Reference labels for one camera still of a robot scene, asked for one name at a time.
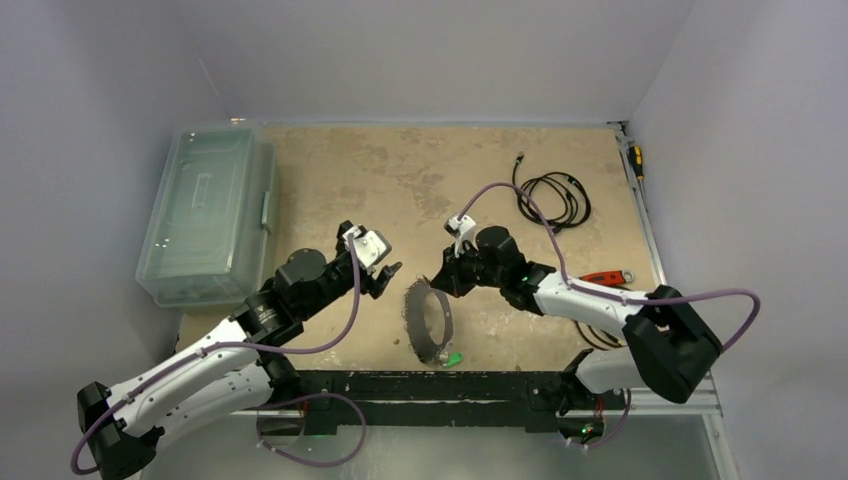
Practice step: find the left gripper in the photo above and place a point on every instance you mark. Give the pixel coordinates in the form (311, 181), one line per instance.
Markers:
(373, 285)

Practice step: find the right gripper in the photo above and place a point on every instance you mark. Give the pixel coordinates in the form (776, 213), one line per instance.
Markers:
(457, 266)

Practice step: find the green tagged key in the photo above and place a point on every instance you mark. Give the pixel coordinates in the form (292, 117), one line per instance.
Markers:
(452, 360)

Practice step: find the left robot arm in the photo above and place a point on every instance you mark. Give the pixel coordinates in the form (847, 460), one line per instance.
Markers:
(242, 363)

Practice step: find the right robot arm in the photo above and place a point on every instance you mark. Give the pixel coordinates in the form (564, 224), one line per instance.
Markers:
(542, 290)

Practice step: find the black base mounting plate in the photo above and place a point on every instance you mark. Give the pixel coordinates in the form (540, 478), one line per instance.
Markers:
(535, 401)

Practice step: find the translucent green storage box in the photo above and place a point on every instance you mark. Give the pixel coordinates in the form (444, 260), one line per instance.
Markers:
(212, 219)

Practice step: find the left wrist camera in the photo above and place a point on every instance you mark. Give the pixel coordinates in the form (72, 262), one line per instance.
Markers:
(369, 246)

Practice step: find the red handled adjustable wrench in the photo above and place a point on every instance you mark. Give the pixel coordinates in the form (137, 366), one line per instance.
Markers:
(609, 278)

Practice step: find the yellow handled screwdriver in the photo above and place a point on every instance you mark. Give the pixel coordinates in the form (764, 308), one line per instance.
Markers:
(635, 159)

